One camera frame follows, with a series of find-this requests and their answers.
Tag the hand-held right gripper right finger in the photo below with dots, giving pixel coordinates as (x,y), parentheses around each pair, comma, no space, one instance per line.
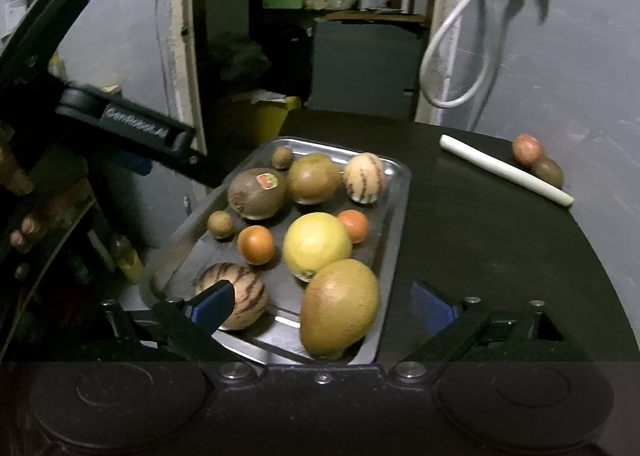
(432,308)

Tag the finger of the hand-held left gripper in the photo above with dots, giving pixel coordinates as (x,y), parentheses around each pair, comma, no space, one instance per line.
(55,20)
(136,166)

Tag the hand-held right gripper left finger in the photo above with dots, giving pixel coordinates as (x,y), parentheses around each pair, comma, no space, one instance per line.
(212,307)

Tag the round striped pepino melon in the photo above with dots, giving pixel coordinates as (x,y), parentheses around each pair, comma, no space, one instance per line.
(245,296)

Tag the orange tangerine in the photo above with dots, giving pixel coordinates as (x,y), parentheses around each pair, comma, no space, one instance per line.
(356,226)
(256,244)

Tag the metal tray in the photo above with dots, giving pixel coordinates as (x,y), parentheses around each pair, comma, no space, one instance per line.
(386,241)

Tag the small brown longan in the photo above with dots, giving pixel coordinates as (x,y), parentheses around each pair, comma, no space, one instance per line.
(221,224)
(281,157)

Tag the oval green-brown pear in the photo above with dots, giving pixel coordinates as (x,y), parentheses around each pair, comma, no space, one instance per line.
(340,308)

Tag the large brown kiwi with sticker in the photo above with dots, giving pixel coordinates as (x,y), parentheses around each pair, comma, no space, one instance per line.
(255,196)

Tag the yellow lemon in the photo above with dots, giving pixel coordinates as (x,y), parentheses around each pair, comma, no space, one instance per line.
(316,246)

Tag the egg-shaped striped pepino melon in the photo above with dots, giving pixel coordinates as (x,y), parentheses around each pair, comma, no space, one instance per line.
(364,177)

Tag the round green-brown pear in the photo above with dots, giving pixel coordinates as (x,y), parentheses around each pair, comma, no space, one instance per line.
(313,177)

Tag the person's left hand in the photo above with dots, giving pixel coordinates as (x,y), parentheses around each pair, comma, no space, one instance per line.
(17,170)

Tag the yellow bottle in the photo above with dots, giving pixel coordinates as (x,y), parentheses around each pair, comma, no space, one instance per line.
(128,258)

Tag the dark bag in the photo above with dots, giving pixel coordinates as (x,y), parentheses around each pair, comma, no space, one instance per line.
(240,58)

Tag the white paper sheet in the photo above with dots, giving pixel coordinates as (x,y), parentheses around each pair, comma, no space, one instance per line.
(267,96)

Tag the yellow bin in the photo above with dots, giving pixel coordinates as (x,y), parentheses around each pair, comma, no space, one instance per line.
(275,123)

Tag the white tube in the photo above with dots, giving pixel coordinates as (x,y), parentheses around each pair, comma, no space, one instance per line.
(500,168)

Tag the small brown kiwi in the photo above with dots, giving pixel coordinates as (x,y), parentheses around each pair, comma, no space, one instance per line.
(548,172)

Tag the small reddish apple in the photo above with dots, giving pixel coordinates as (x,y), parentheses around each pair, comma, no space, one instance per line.
(527,149)

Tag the grey cabinet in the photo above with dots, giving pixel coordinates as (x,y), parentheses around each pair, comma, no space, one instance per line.
(365,65)

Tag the peeling white door jamb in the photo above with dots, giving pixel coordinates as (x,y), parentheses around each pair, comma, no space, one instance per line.
(452,60)

